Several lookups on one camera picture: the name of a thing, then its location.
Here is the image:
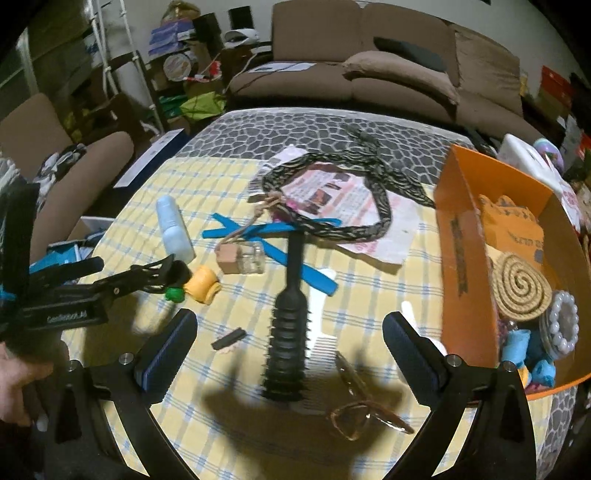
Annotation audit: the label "wooden spiral hairbrush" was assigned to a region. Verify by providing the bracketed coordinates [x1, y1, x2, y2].
[486, 245, 552, 322]

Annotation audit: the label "orange patterned sock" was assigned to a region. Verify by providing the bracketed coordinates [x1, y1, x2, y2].
[479, 195, 544, 270]

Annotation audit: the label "person left hand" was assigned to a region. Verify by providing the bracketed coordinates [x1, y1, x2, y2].
[0, 342, 53, 427]

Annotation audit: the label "white plastic bottle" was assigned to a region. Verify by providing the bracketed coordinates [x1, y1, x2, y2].
[156, 195, 195, 264]

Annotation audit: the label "small glass perfume bottle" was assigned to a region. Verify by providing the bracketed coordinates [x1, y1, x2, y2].
[215, 241, 266, 275]

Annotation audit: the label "black hair clip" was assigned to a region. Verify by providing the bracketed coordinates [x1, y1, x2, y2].
[211, 328, 247, 351]

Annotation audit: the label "blue hair clip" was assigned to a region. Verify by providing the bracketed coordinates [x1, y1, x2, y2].
[201, 213, 338, 296]

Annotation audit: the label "orange cardboard box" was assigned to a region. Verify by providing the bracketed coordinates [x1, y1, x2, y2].
[434, 145, 590, 399]

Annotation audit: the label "yellow checked tablecloth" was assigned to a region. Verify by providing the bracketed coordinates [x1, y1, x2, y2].
[59, 156, 555, 480]

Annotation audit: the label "brown armchair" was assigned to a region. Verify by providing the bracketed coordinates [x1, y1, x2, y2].
[1, 93, 134, 262]

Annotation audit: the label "printed paper packet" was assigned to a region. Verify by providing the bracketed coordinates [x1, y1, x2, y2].
[246, 144, 423, 266]

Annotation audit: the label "black vented hairbrush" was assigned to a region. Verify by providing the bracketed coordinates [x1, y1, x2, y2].
[263, 231, 308, 403]

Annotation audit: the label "white comb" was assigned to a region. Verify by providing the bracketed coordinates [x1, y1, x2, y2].
[305, 287, 338, 370]

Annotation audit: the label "black white patterned headband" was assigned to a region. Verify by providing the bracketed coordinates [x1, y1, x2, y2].
[259, 126, 435, 244]

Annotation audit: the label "brown sofa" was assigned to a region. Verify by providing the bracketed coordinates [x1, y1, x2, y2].
[229, 1, 541, 142]

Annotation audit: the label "pastel round toy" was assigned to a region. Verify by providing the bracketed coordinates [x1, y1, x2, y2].
[533, 138, 564, 174]

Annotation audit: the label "brown cushion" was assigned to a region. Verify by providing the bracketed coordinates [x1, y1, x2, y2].
[342, 50, 459, 105]

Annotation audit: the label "black cushion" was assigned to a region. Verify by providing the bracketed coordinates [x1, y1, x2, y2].
[374, 37, 447, 72]

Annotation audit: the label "white pearl bracelet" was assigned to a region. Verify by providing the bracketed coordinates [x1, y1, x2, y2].
[544, 290, 581, 356]

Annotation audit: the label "brown frame glasses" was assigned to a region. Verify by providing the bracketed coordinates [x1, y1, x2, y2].
[329, 351, 415, 441]

